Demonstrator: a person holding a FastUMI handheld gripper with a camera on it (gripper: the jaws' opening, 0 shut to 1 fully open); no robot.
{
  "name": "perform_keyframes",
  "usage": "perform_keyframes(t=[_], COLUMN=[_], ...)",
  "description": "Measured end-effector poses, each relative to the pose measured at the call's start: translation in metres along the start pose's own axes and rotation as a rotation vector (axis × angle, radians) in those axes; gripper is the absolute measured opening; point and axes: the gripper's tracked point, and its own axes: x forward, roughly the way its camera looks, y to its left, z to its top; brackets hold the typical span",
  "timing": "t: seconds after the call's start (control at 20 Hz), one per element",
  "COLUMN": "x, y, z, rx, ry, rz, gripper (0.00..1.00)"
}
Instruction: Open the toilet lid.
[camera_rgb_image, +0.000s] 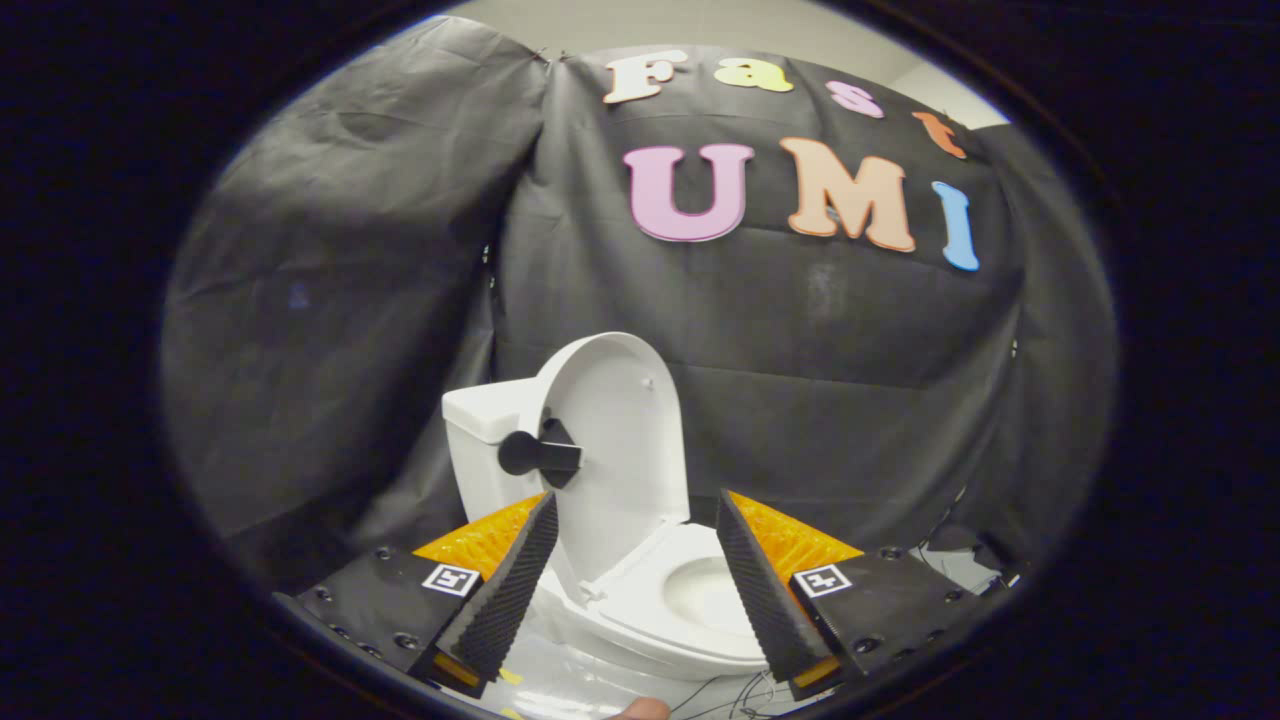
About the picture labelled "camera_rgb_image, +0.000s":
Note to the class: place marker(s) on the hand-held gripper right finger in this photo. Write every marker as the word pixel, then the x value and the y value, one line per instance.
pixel 765 600

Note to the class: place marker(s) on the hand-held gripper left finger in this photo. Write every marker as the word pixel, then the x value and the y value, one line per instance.
pixel 510 590

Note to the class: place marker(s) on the white toilet lid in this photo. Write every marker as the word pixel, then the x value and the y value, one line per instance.
pixel 620 450

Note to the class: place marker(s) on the white toilet seat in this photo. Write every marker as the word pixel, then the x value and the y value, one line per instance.
pixel 650 582

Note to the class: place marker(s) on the white toilet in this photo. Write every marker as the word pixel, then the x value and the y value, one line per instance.
pixel 480 470

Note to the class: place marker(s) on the black backdrop cloth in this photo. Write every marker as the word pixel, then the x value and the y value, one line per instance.
pixel 800 330

